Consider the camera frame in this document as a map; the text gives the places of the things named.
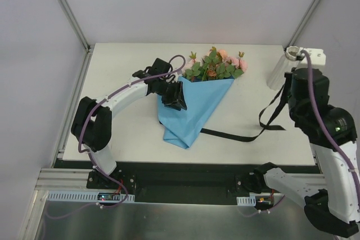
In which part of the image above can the aluminium front rail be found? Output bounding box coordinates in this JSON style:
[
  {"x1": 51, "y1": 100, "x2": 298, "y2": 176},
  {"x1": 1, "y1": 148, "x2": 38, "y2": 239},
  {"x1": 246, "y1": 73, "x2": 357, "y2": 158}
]
[{"x1": 35, "y1": 168, "x2": 327, "y2": 191}]

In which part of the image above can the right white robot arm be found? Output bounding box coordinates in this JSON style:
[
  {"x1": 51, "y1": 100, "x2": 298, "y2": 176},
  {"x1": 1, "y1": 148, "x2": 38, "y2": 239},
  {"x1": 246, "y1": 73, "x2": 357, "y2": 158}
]
[{"x1": 247, "y1": 68, "x2": 359, "y2": 238}]

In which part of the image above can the left white cable duct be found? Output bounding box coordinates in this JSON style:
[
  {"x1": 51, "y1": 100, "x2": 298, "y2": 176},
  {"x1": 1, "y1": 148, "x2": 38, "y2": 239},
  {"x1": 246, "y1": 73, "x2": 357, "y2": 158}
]
[{"x1": 47, "y1": 191, "x2": 135, "y2": 203}]

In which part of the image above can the right white cable duct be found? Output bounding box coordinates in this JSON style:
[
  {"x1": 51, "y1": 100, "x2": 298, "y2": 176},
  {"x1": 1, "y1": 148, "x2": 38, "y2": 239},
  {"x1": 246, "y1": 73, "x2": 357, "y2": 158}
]
[{"x1": 236, "y1": 196, "x2": 256, "y2": 207}]

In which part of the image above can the white cable duct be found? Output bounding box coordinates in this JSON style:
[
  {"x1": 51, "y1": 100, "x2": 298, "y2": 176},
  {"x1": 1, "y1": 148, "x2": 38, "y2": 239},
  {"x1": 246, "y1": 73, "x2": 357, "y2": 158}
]
[
  {"x1": 47, "y1": 191, "x2": 135, "y2": 203},
  {"x1": 236, "y1": 196, "x2": 256, "y2": 207}
]

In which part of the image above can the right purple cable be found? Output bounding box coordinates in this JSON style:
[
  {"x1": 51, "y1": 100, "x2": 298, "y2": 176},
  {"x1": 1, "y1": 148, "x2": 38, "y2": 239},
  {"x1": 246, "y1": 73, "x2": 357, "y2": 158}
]
[{"x1": 238, "y1": 50, "x2": 360, "y2": 217}]

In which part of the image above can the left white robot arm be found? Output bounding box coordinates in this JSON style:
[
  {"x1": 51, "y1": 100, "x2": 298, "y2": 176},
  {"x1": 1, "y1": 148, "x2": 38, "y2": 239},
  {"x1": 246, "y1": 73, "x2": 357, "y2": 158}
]
[{"x1": 70, "y1": 55, "x2": 187, "y2": 189}]

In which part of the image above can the pink artificial flower bunch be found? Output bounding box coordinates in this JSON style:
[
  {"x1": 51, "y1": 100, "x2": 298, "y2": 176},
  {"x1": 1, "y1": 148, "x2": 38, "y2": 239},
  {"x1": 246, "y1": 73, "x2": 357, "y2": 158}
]
[{"x1": 182, "y1": 47, "x2": 248, "y2": 82}]

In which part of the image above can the left aluminium frame post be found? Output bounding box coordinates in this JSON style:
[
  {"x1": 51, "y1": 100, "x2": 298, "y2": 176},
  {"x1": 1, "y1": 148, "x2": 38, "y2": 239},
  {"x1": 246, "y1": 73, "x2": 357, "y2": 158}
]
[{"x1": 57, "y1": 0, "x2": 92, "y2": 52}]

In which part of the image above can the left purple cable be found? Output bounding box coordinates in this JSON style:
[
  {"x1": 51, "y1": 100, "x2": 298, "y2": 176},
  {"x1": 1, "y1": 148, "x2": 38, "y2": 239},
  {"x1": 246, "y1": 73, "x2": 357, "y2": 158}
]
[{"x1": 44, "y1": 55, "x2": 187, "y2": 220}]

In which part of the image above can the white ribbed vase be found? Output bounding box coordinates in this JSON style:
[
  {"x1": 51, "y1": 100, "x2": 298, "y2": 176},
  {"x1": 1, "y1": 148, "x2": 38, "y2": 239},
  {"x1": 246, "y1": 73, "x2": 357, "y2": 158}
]
[{"x1": 267, "y1": 46, "x2": 300, "y2": 90}]

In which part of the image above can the purple cable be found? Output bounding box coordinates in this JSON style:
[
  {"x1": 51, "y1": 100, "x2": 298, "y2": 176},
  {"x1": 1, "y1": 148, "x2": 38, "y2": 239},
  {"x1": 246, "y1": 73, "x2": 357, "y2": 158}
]
[
  {"x1": 238, "y1": 50, "x2": 360, "y2": 217},
  {"x1": 44, "y1": 55, "x2": 187, "y2": 220}
]

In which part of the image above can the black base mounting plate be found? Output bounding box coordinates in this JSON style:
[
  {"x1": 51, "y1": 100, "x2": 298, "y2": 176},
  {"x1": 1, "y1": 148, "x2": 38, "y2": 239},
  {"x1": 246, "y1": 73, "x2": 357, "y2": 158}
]
[{"x1": 53, "y1": 159, "x2": 322, "y2": 206}]

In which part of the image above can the blue wrapping paper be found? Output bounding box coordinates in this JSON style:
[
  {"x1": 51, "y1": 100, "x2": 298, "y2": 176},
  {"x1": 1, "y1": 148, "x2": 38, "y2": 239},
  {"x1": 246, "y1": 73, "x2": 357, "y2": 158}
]
[{"x1": 157, "y1": 76, "x2": 234, "y2": 149}]

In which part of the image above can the black ribbon gold lettering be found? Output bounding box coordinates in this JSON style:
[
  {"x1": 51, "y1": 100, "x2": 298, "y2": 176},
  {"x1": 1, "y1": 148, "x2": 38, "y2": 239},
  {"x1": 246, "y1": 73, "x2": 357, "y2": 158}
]
[{"x1": 200, "y1": 84, "x2": 287, "y2": 143}]

